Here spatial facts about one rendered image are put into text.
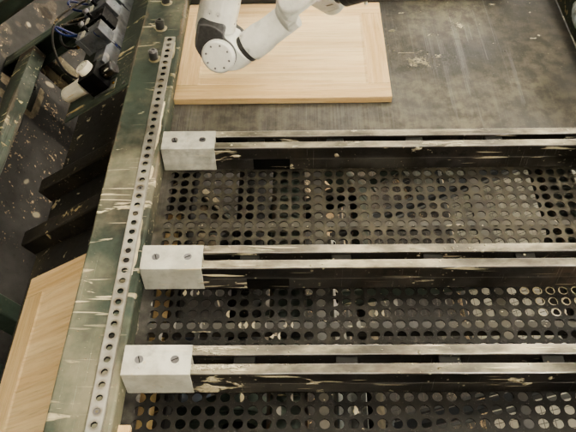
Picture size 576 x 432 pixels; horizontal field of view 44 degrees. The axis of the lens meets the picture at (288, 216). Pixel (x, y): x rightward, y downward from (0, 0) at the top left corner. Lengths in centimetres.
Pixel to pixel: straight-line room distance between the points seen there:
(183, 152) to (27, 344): 70
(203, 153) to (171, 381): 58
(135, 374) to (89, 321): 17
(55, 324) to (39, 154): 99
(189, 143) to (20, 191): 110
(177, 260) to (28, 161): 139
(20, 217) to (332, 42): 125
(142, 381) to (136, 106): 77
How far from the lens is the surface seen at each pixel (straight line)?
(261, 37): 162
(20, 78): 266
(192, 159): 168
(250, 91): 188
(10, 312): 221
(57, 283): 207
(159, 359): 132
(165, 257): 145
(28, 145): 279
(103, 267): 150
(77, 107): 204
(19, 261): 254
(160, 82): 189
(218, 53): 162
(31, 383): 192
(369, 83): 191
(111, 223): 157
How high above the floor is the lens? 181
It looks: 25 degrees down
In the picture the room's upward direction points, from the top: 67 degrees clockwise
